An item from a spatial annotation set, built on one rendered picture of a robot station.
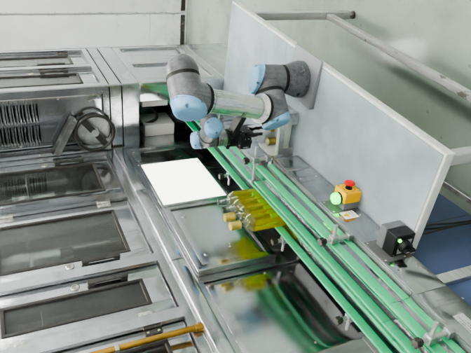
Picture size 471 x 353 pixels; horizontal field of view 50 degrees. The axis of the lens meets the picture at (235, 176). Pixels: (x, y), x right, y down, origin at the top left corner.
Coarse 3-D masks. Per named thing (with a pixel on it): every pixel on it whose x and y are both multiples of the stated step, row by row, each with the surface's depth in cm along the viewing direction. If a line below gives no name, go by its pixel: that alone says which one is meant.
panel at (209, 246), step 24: (168, 216) 221; (192, 216) 224; (216, 216) 225; (192, 240) 208; (216, 240) 210; (240, 240) 211; (264, 240) 211; (192, 264) 196; (216, 264) 195; (240, 264) 199
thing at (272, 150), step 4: (260, 124) 233; (276, 128) 234; (280, 128) 218; (272, 132) 236; (276, 132) 235; (268, 136) 237; (272, 136) 237; (276, 136) 235; (264, 140) 237; (276, 140) 221; (260, 144) 236; (264, 144) 236; (276, 144) 221; (264, 148) 233; (268, 148) 232; (272, 148) 232; (276, 148) 222; (268, 152) 230; (272, 152) 229; (276, 152) 223
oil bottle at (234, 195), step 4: (252, 188) 218; (232, 192) 214; (236, 192) 215; (240, 192) 215; (244, 192) 215; (248, 192) 215; (252, 192) 216; (256, 192) 216; (228, 196) 213; (232, 196) 212; (236, 196) 212; (240, 196) 212; (244, 196) 212; (248, 196) 213; (232, 200) 211; (232, 204) 212
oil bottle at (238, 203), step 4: (252, 196) 213; (256, 196) 213; (260, 196) 214; (236, 200) 209; (240, 200) 209; (244, 200) 210; (248, 200) 210; (252, 200) 210; (256, 200) 210; (260, 200) 211; (264, 200) 211; (236, 204) 208; (240, 204) 207; (244, 204) 207; (248, 204) 208; (236, 208) 207
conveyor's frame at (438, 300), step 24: (288, 168) 211; (312, 168) 212; (312, 192) 195; (336, 216) 181; (360, 216) 182; (360, 240) 169; (384, 264) 159; (408, 264) 160; (408, 288) 151; (432, 288) 151; (432, 312) 142; (456, 312) 142
